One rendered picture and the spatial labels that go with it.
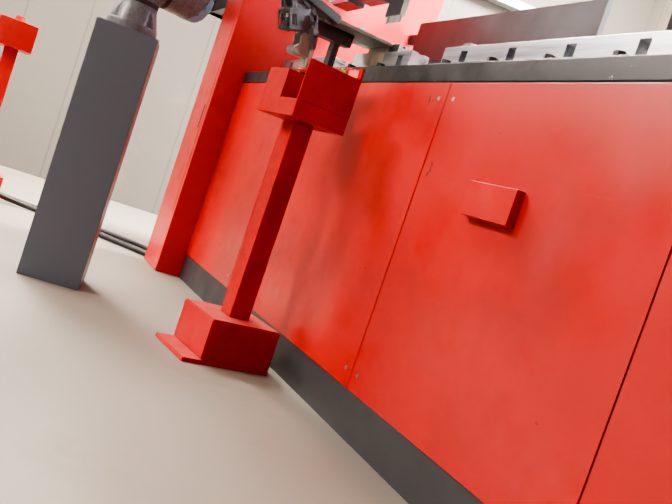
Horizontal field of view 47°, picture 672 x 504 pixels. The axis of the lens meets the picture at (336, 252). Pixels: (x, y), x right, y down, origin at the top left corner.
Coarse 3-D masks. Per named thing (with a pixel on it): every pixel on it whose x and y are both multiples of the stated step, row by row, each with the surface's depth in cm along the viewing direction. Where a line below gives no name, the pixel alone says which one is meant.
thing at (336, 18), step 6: (306, 0) 203; (312, 0) 202; (318, 0) 203; (318, 6) 204; (324, 6) 205; (318, 12) 206; (324, 12) 205; (330, 12) 206; (336, 12) 207; (324, 18) 208; (330, 18) 207; (336, 18) 207; (330, 24) 211; (336, 24) 209
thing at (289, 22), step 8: (288, 0) 201; (296, 0) 201; (304, 0) 202; (288, 8) 199; (296, 8) 199; (304, 8) 203; (312, 8) 203; (288, 16) 200; (296, 16) 201; (304, 16) 201; (312, 16) 202; (288, 24) 200; (296, 24) 201; (304, 24) 202; (312, 24) 203
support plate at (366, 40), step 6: (318, 18) 231; (342, 24) 228; (348, 24) 228; (348, 30) 233; (354, 30) 231; (360, 30) 230; (354, 36) 238; (360, 36) 236; (366, 36) 233; (372, 36) 232; (354, 42) 247; (360, 42) 244; (366, 42) 241; (372, 42) 238; (378, 42) 236; (384, 42) 234; (366, 48) 250; (372, 48) 247
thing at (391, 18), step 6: (390, 0) 247; (396, 0) 243; (402, 0) 240; (408, 0) 239; (390, 6) 246; (396, 6) 242; (402, 6) 239; (408, 6) 239; (390, 12) 245; (396, 12) 241; (402, 12) 239; (390, 18) 246; (396, 18) 242
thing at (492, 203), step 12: (468, 192) 154; (480, 192) 150; (492, 192) 147; (504, 192) 144; (516, 192) 141; (468, 204) 152; (480, 204) 149; (492, 204) 146; (504, 204) 143; (516, 204) 141; (468, 216) 153; (480, 216) 148; (492, 216) 145; (504, 216) 142; (516, 216) 142
